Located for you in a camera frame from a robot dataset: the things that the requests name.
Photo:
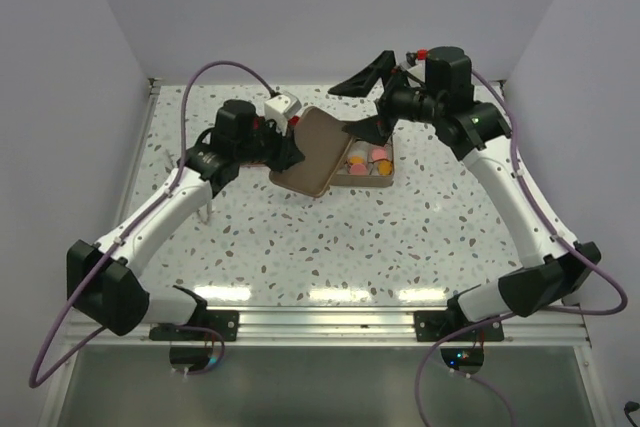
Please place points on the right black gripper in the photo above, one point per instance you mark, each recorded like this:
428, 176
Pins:
379, 128

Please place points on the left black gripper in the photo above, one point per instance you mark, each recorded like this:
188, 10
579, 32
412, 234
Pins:
287, 152

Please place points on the square tin lid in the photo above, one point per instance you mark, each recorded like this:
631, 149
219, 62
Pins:
321, 139

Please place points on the pink round cookie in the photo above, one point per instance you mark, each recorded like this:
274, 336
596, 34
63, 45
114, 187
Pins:
358, 169
379, 154

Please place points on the square cookie tin box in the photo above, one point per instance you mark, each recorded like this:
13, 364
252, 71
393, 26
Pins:
372, 180

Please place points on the metal tongs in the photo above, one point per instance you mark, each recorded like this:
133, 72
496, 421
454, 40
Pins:
190, 185

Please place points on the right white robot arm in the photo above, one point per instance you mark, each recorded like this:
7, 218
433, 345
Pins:
438, 90

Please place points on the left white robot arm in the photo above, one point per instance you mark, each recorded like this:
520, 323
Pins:
103, 277

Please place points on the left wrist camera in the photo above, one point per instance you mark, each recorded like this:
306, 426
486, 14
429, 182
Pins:
281, 109

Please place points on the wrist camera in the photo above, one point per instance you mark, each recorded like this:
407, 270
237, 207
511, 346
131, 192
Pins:
414, 65
281, 109

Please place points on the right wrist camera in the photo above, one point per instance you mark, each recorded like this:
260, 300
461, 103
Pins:
414, 65

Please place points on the aluminium front rail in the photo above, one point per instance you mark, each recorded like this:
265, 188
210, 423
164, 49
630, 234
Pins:
386, 326

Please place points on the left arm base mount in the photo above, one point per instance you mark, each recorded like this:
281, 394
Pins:
210, 322

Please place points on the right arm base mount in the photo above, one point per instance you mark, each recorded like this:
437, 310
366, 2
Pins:
431, 325

